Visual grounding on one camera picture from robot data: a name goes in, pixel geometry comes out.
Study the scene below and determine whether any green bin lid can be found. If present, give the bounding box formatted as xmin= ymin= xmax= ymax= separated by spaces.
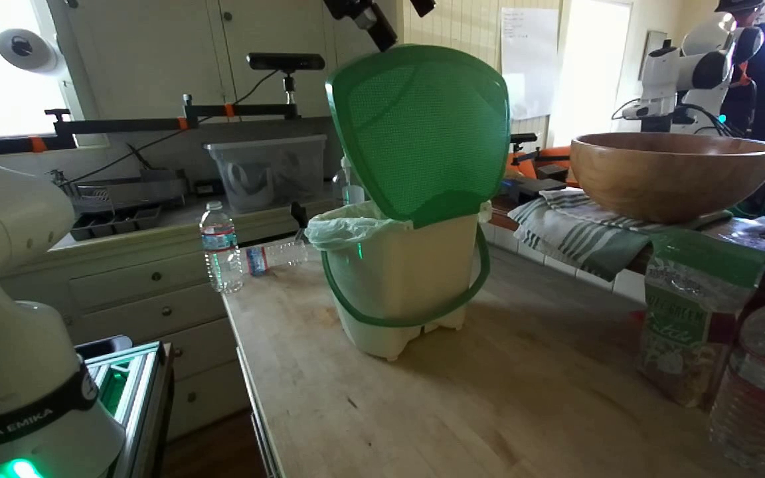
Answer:
xmin=321 ymin=45 xmax=515 ymax=228

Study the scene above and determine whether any white paper sheet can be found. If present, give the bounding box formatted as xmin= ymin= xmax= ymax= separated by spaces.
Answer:
xmin=497 ymin=6 xmax=565 ymax=122

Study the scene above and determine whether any clear soap pump dispenser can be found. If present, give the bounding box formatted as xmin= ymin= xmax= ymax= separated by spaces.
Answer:
xmin=337 ymin=154 xmax=368 ymax=209

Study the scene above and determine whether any clear plastic storage tub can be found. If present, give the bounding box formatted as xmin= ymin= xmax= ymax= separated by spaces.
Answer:
xmin=205 ymin=134 xmax=333 ymax=216

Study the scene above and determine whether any orange tool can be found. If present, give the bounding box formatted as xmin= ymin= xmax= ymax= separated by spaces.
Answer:
xmin=505 ymin=144 xmax=576 ymax=186

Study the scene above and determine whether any pale green liner bag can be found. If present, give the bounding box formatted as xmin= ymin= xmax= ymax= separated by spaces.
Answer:
xmin=303 ymin=199 xmax=403 ymax=263

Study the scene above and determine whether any black table clamp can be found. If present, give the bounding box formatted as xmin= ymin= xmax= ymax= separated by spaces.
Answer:
xmin=290 ymin=199 xmax=311 ymax=244

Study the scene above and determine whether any clear bottle red blue label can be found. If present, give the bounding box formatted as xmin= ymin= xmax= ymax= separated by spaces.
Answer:
xmin=245 ymin=237 xmax=325 ymax=279

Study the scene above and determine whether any long black orange bar clamp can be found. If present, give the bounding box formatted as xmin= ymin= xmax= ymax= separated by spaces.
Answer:
xmin=0 ymin=90 xmax=314 ymax=160

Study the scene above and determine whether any small clear water bottle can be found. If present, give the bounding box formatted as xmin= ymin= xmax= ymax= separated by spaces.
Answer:
xmin=197 ymin=199 xmax=250 ymax=298

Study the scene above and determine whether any white printed paper sack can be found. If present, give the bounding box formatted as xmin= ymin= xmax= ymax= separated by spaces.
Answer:
xmin=505 ymin=190 xmax=661 ymax=281

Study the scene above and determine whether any large wooden bowl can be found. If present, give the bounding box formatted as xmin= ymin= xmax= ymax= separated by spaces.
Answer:
xmin=568 ymin=131 xmax=765 ymax=225

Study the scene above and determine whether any dark metal tray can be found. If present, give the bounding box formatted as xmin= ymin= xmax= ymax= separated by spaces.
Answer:
xmin=68 ymin=206 xmax=205 ymax=244

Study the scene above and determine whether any white drawer cabinet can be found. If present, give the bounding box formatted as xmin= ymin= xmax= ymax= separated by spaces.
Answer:
xmin=6 ymin=221 xmax=256 ymax=443

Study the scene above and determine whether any green clear food bag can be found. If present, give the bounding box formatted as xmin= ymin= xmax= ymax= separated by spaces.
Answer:
xmin=634 ymin=225 xmax=765 ymax=411

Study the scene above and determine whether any white green open crate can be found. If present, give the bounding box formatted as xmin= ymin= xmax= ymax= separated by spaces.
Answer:
xmin=75 ymin=332 xmax=176 ymax=478

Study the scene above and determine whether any large clear water bottle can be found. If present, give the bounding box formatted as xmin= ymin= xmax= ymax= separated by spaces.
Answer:
xmin=707 ymin=281 xmax=765 ymax=478

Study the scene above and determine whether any black camera on stand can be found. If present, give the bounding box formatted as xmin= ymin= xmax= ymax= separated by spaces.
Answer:
xmin=245 ymin=51 xmax=326 ymax=113

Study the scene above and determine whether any round white wall fixture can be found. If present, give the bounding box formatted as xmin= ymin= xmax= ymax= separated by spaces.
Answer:
xmin=0 ymin=26 xmax=59 ymax=77

